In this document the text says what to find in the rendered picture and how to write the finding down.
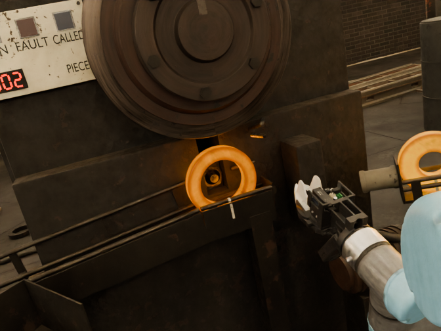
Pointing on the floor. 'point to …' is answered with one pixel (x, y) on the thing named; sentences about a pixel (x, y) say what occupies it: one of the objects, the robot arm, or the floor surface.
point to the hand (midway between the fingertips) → (300, 190)
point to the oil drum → (431, 72)
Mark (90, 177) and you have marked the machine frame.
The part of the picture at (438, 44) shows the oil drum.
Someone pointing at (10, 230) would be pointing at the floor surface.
